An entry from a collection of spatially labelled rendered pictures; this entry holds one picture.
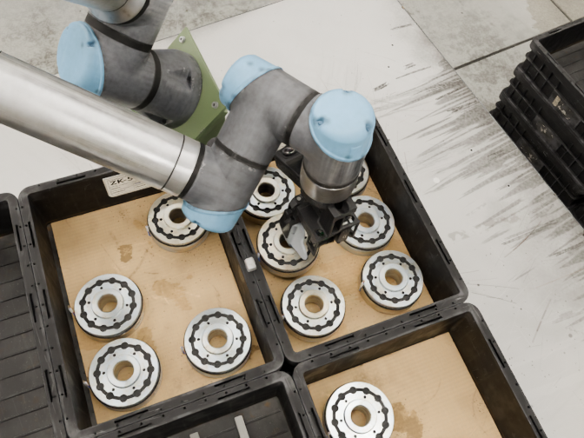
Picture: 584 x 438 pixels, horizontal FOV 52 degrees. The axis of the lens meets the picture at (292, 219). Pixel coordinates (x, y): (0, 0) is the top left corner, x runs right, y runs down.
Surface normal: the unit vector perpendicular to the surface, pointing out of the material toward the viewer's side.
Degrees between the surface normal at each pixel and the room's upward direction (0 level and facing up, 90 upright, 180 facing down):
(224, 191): 49
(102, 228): 0
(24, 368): 0
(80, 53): 53
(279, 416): 0
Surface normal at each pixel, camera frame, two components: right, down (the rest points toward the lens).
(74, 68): -0.65, 0.04
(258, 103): -0.32, 0.14
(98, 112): 0.49, -0.30
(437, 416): 0.08, -0.46
